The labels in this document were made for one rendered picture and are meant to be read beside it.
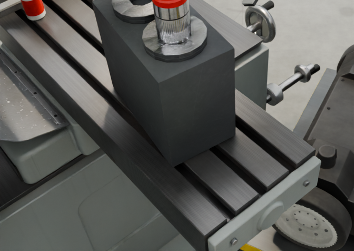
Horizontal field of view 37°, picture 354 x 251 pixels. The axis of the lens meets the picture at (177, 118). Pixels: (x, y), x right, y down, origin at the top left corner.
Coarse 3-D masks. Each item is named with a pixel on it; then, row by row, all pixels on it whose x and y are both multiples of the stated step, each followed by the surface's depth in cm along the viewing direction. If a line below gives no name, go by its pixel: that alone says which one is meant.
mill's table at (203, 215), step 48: (48, 0) 118; (48, 48) 105; (96, 48) 107; (96, 96) 95; (240, 96) 92; (144, 144) 87; (240, 144) 85; (288, 144) 84; (144, 192) 89; (192, 192) 80; (240, 192) 79; (288, 192) 81; (192, 240) 81; (240, 240) 80
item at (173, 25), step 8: (160, 8) 68; (168, 8) 67; (176, 8) 68; (184, 8) 68; (160, 16) 69; (168, 16) 68; (176, 16) 68; (184, 16) 69; (160, 24) 70; (168, 24) 69; (176, 24) 69; (184, 24) 70; (160, 32) 71; (168, 32) 70; (176, 32) 70; (184, 32) 71; (160, 40) 72; (168, 40) 71; (176, 40) 71; (184, 40) 72
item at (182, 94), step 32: (96, 0) 82; (128, 0) 79; (128, 32) 76; (192, 32) 73; (128, 64) 79; (160, 64) 71; (192, 64) 71; (224, 64) 73; (128, 96) 88; (160, 96) 71; (192, 96) 74; (224, 96) 78; (160, 128) 78; (192, 128) 79; (224, 128) 83
